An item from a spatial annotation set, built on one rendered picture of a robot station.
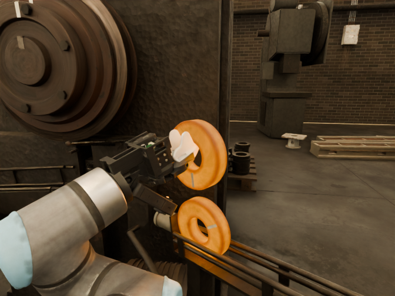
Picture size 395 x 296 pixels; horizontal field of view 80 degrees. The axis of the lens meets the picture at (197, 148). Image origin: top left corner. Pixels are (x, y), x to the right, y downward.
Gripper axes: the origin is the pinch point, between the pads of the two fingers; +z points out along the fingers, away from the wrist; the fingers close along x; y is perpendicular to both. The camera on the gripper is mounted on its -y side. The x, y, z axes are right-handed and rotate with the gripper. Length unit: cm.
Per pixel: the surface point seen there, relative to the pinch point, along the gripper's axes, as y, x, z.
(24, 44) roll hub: 28, 40, -13
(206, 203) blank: -14.3, -1.7, -2.1
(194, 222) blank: -21.8, 3.3, -3.6
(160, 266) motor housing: -37.3, 13.4, -12.7
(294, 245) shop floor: -119, 13, 78
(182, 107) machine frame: -0.1, 25.5, 20.5
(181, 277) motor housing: -37.8, 6.0, -11.2
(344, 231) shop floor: -130, -7, 117
